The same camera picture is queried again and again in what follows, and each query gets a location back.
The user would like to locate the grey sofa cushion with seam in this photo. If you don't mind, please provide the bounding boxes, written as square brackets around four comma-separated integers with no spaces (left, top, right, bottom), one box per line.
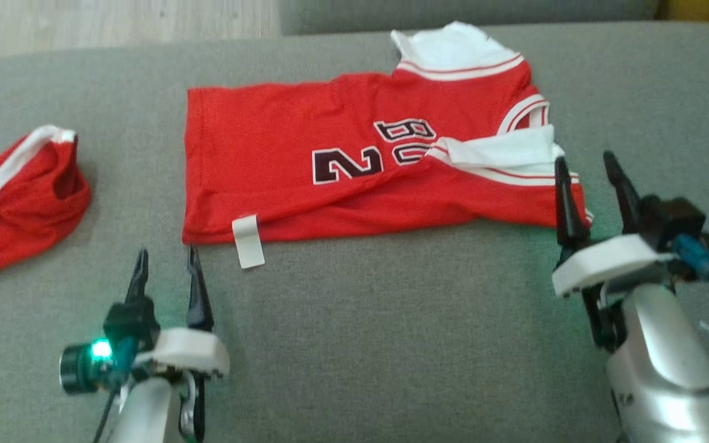
[278,0,661,36]

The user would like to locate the red basketball shorts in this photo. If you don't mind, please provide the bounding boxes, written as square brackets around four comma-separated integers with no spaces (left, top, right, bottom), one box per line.
[0,125,92,300]

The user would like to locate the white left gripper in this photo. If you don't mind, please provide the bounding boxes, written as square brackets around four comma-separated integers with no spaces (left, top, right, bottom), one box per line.
[126,246,230,376]

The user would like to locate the yellow sofa cushion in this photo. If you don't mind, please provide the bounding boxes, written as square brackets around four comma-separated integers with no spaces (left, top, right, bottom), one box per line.
[658,0,709,26]

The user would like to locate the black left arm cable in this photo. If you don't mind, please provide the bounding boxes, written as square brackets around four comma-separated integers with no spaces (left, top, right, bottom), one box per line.
[92,388,122,443]

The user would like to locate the large grey sofa seat cushion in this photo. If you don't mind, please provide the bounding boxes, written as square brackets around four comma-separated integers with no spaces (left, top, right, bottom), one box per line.
[0,22,709,443]

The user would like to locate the red basketball jersey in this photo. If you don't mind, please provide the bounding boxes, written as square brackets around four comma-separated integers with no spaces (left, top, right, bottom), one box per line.
[182,22,594,270]

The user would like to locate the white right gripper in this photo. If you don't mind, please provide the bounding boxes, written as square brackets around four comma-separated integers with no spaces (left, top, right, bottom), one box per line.
[553,151,678,299]

